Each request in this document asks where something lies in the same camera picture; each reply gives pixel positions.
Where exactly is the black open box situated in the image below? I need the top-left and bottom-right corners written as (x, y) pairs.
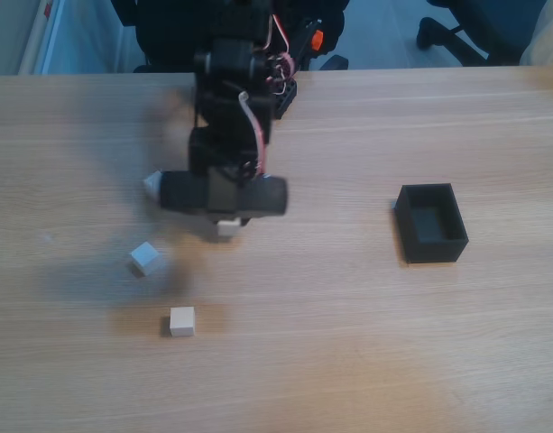
top-left (395, 182), bottom-right (470, 265)

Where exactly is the black clamp orange knob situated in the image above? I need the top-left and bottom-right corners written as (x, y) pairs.
top-left (298, 20), bottom-right (326, 62)

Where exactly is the white board panel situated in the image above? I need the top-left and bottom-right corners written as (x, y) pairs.
top-left (16, 0), bottom-right (65, 76)

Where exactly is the person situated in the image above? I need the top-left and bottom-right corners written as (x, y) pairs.
top-left (519, 0), bottom-right (553, 87)

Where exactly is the black oval camera box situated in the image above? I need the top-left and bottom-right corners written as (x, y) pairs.
top-left (160, 166), bottom-right (290, 217)

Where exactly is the white red servo cable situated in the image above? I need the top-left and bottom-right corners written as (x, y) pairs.
top-left (238, 89), bottom-right (271, 180)

